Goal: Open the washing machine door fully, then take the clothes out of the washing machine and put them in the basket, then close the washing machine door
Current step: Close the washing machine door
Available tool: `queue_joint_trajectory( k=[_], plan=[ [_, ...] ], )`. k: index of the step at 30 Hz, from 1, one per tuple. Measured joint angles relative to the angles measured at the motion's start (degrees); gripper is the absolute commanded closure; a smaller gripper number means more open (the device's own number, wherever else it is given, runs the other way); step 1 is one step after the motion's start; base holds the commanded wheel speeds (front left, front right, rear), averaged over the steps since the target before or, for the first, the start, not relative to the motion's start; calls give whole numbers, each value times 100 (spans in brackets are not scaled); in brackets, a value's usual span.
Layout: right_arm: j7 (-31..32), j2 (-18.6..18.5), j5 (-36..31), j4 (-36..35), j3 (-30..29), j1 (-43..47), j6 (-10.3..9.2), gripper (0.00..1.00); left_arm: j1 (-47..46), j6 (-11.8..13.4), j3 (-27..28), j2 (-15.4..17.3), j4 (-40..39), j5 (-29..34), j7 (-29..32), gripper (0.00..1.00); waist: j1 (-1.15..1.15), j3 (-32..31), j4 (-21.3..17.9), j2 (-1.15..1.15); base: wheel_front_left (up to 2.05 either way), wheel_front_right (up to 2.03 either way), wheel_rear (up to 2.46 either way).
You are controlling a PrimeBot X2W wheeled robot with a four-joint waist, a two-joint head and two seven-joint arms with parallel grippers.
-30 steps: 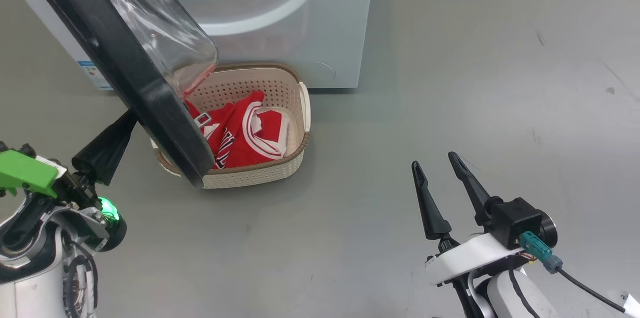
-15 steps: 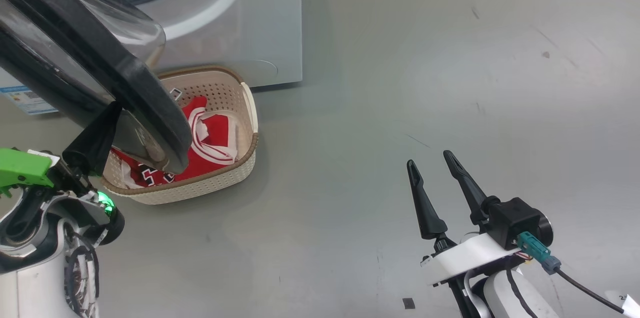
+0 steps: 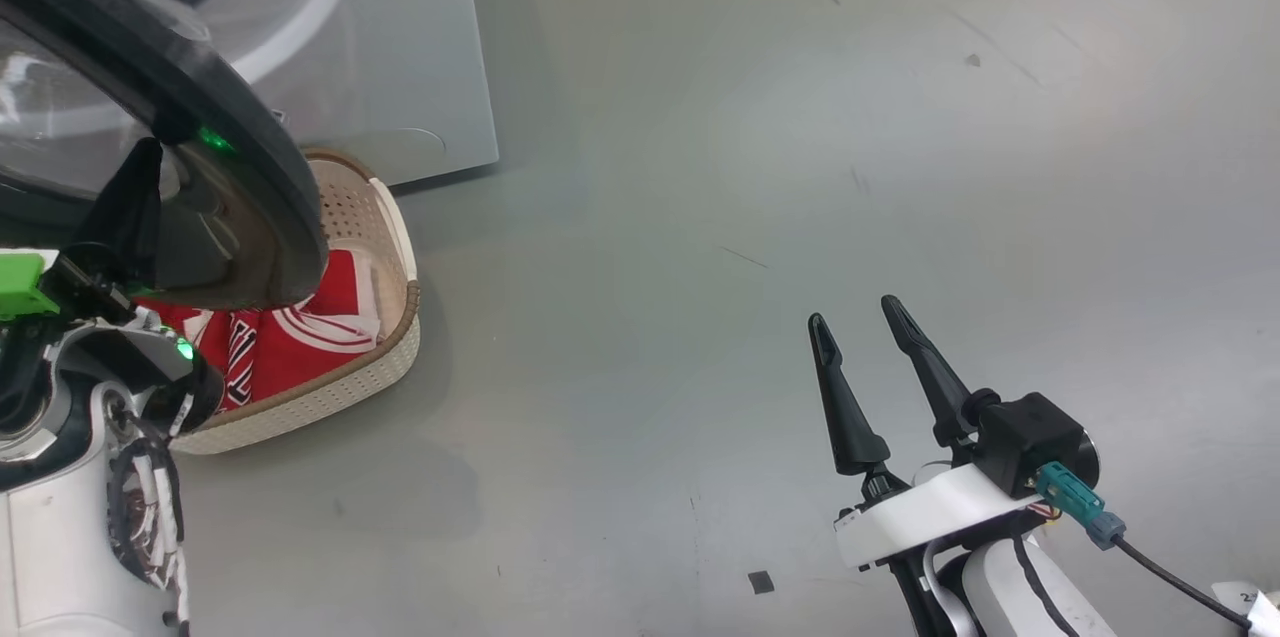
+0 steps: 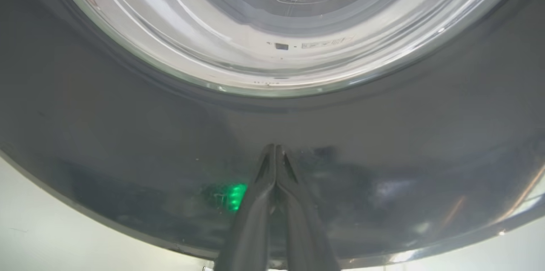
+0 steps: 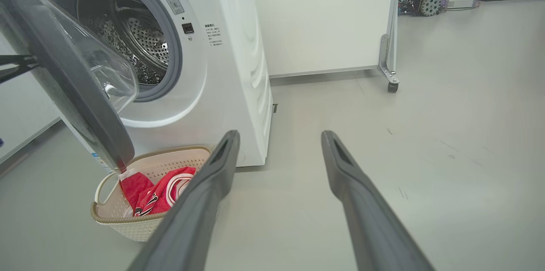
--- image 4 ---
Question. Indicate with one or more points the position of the white front-load washing machine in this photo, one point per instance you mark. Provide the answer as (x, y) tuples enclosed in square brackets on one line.
[(64, 241)]

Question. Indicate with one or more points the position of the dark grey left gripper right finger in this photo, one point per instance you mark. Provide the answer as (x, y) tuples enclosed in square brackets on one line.
[(306, 237)]

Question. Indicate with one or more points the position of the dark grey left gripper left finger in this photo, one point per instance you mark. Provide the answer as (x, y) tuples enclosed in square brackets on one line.
[(251, 228)]

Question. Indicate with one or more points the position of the washing machine door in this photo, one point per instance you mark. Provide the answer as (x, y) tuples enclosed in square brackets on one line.
[(127, 135)]

